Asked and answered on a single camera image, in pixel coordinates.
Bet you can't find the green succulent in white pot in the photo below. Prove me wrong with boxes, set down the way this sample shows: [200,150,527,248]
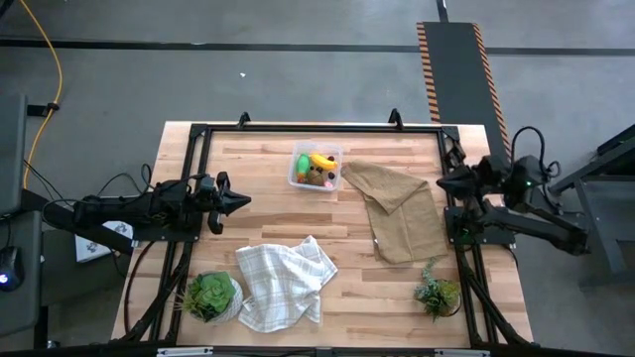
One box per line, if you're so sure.
[181,271,245,325]

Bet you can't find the black cable clip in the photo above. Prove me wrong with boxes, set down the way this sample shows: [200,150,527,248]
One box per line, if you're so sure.
[27,101,61,118]

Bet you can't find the black crossbar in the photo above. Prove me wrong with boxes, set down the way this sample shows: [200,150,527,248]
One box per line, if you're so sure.
[0,344,635,357]

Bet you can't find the clear plastic tupperware container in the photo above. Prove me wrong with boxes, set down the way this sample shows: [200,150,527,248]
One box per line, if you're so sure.
[287,141,344,193]

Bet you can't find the brown burlap cloth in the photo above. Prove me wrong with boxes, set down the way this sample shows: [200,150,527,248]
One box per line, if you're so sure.
[340,159,451,265]

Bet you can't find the black computer mouse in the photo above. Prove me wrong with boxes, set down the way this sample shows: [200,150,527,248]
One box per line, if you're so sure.
[0,246,25,293]

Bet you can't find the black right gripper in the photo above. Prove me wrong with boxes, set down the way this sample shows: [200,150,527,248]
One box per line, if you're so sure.
[437,152,510,202]

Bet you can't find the black diagonal support beam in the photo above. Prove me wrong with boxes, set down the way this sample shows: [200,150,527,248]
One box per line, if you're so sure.
[19,189,135,257]

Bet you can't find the grey panel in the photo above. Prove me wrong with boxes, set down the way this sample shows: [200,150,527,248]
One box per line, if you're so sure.
[0,93,29,218]

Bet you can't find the black aluminium table frame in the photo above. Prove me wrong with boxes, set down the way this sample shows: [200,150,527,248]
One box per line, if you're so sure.
[112,121,536,347]

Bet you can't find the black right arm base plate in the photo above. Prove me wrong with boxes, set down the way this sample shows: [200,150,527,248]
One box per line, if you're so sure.
[444,205,517,247]

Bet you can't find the white printed booklet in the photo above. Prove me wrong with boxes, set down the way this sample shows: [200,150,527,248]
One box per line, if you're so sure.
[73,220,135,264]

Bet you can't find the white checked dish towel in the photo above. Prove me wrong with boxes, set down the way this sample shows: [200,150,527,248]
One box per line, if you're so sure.
[235,235,339,334]

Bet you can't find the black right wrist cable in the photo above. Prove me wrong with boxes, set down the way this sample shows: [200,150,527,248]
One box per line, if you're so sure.
[510,125,563,182]

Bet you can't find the silver bracket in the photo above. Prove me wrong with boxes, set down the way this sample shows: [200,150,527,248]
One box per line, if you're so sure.
[434,348,492,357]
[157,346,214,357]

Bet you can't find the yellow cable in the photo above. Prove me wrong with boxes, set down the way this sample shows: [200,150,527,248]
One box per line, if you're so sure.
[19,0,64,189]

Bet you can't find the black floor cable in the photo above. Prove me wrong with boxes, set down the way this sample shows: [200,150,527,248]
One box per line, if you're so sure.
[22,158,155,234]

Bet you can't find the dark grey metal cart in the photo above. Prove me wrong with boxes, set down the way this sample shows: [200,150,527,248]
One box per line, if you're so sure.
[548,123,635,306]

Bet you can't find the grey desk pad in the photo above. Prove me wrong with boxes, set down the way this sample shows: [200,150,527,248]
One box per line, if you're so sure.
[0,210,46,338]

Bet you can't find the small grey-green potted plant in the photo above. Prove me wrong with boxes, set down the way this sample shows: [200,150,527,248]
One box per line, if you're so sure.
[413,256,462,323]

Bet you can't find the yellow toy banana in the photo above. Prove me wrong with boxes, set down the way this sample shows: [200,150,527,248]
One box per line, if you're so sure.
[310,153,339,172]

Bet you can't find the green toy cucumber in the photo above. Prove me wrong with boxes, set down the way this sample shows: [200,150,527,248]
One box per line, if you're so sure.
[295,153,312,183]

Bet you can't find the dark brown hose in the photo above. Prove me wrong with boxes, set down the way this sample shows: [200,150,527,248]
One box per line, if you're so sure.
[123,240,156,333]

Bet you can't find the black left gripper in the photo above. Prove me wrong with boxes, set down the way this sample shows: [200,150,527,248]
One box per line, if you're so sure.
[195,171,253,236]

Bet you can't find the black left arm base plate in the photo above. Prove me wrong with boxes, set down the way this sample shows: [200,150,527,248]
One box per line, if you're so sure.
[131,217,204,244]

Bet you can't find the black mat with striped edges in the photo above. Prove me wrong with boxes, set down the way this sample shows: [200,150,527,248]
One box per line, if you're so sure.
[416,21,521,165]

